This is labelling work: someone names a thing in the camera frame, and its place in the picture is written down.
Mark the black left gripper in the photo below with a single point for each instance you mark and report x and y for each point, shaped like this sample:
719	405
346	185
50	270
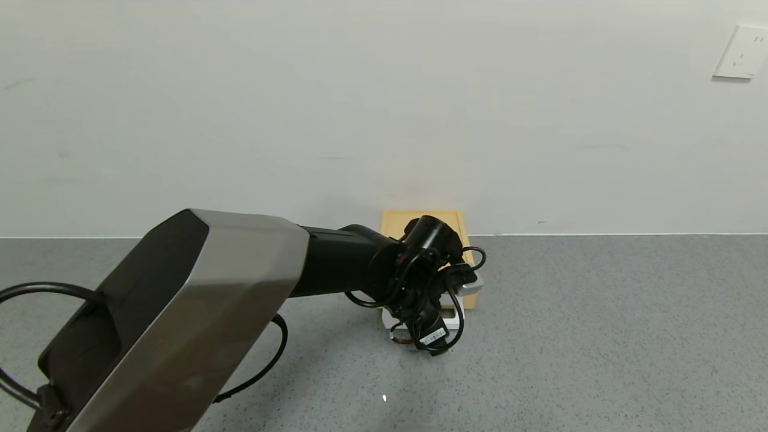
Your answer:
433	338

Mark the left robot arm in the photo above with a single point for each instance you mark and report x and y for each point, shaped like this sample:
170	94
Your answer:
198	312

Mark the yellow drawer case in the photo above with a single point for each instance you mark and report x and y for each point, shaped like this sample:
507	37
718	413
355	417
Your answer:
393	222

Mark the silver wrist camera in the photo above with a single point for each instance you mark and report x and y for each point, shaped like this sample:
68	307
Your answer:
471	288

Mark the white wall socket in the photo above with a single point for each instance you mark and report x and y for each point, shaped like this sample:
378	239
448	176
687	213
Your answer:
743	53

